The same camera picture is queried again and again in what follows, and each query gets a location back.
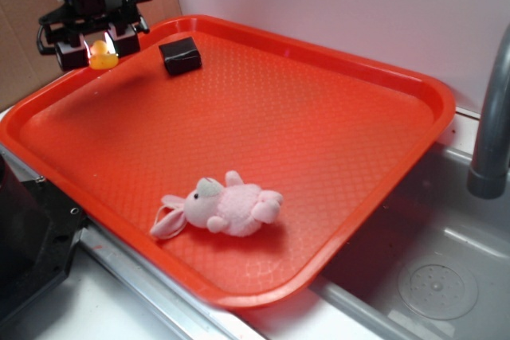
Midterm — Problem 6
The pink plush bunny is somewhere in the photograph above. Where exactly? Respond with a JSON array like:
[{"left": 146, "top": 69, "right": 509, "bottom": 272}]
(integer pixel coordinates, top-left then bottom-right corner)
[{"left": 150, "top": 170, "right": 284, "bottom": 239}]

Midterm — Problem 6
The grey metal faucet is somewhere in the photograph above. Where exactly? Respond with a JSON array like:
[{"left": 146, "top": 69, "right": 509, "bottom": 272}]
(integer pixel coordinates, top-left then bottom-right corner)
[{"left": 467, "top": 29, "right": 509, "bottom": 199}]

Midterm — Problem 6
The red plastic tray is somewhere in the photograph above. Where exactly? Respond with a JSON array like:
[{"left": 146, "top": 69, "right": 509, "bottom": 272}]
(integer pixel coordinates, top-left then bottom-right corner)
[{"left": 1, "top": 16, "right": 455, "bottom": 310}]

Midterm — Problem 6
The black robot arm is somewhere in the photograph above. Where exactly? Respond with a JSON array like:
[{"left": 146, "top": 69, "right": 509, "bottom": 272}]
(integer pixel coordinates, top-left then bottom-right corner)
[{"left": 37, "top": 0, "right": 151, "bottom": 71}]

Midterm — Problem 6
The black rectangular block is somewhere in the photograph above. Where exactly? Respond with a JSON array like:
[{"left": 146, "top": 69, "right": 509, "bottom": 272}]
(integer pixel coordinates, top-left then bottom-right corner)
[{"left": 159, "top": 37, "right": 202, "bottom": 76}]

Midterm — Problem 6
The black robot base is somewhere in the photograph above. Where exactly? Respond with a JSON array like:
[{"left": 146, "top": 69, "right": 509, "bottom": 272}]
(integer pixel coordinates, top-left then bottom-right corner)
[{"left": 1, "top": 159, "right": 84, "bottom": 326}]

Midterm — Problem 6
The brown cardboard panel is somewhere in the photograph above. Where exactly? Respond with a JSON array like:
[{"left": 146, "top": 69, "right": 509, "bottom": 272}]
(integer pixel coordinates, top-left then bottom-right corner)
[{"left": 1, "top": 0, "right": 181, "bottom": 111}]

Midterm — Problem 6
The yellow rubber duck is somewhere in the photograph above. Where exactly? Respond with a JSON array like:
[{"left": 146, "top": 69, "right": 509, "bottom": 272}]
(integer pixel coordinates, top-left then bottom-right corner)
[{"left": 89, "top": 40, "right": 119, "bottom": 70}]

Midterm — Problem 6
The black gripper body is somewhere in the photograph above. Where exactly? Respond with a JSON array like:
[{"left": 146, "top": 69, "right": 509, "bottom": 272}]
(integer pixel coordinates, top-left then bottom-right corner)
[{"left": 37, "top": 0, "right": 151, "bottom": 56}]

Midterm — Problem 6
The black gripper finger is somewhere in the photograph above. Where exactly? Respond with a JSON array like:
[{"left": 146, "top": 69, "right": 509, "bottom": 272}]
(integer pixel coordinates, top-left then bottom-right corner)
[
  {"left": 55, "top": 35, "right": 89, "bottom": 71},
  {"left": 106, "top": 25, "right": 140, "bottom": 57}
]

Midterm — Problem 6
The grey toy sink basin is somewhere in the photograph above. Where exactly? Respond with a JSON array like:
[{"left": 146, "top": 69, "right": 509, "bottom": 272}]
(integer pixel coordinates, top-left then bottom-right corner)
[{"left": 79, "top": 144, "right": 510, "bottom": 340}]

